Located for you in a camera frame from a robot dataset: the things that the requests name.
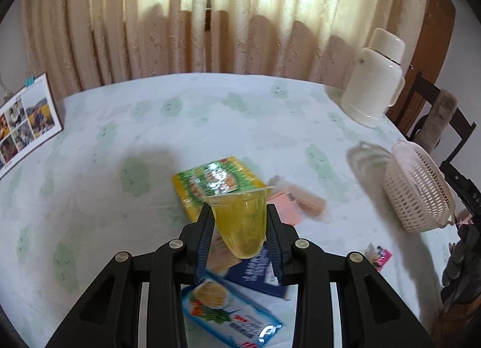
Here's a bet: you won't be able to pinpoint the yellow jelly cup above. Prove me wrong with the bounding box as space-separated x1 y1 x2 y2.
203 185 276 260

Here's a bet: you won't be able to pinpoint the pink flat packet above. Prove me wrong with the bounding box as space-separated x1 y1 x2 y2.
267 189 302 226

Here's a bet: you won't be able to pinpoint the white thermos jug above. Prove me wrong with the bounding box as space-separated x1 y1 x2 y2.
340 28 406 129

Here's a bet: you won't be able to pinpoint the person's right forearm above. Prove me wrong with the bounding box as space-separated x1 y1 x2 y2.
431 301 478 348

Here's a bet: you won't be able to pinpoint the photo desk calendar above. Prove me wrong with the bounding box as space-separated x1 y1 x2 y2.
0 72 63 179

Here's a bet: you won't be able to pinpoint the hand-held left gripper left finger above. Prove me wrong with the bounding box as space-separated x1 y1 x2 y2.
45 203 216 348

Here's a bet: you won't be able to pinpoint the beige curtain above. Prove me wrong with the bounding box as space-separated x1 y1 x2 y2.
20 0 431 99

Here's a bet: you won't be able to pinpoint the yellow green snack packet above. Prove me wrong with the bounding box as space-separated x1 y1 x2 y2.
172 156 269 223

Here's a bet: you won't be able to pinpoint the beige plastic basket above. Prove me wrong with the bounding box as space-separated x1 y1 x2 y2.
383 138 457 234

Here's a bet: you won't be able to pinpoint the dark wooden chair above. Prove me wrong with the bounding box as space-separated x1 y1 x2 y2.
408 70 478 168

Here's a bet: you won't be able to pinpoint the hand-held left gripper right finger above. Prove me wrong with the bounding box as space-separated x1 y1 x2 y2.
265 203 437 348

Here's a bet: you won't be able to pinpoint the person's right hand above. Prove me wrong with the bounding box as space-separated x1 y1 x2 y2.
441 220 481 305

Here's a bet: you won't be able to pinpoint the small pink white packet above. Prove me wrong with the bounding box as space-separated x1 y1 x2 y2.
364 243 392 271

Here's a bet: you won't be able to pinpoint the dark blue snack box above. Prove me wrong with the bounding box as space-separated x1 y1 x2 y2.
206 233 292 301

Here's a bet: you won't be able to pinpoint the light blue white snack packet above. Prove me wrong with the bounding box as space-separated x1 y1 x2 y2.
181 273 284 348

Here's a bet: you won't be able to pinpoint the brown wooden door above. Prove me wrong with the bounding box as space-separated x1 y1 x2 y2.
387 0 456 134

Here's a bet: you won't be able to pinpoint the grey furry cloth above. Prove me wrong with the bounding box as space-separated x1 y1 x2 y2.
421 89 458 153

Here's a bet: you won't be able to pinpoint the green print white tablecloth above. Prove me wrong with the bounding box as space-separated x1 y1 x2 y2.
0 72 461 348

